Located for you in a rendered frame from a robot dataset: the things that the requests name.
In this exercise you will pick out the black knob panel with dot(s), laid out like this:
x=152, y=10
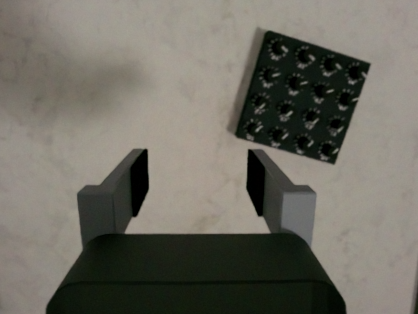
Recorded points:
x=310, y=134

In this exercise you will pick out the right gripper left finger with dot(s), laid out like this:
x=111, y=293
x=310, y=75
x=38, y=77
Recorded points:
x=108, y=208

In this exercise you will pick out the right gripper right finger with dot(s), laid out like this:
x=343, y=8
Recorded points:
x=285, y=207

